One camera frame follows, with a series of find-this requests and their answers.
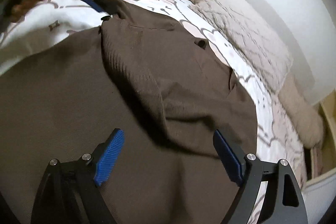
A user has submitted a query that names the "brown knit cardigan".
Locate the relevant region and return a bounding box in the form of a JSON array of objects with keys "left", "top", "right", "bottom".
[{"left": 1, "top": 1, "right": 257, "bottom": 223}]

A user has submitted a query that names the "grey patterned pillow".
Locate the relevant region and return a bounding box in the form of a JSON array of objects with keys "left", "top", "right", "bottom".
[{"left": 190, "top": 0, "right": 293, "bottom": 94}]

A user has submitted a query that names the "wooden shelf unit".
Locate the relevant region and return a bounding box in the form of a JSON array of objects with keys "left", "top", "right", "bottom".
[{"left": 306, "top": 90, "right": 335, "bottom": 187}]

